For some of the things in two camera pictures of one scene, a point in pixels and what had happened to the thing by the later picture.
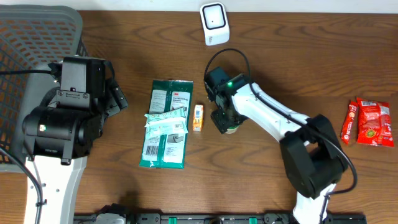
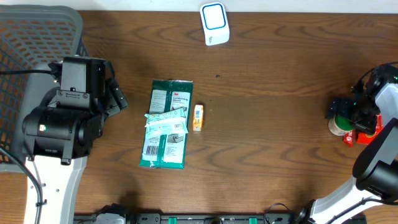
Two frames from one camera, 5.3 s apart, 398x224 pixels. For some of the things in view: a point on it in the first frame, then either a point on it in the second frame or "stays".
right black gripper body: (224, 117) to (362, 112)
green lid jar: (232, 130) to (339, 124)
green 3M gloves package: (167, 124) stays
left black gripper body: (112, 101) stays
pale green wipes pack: (165, 122) stays
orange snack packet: (198, 117) stays
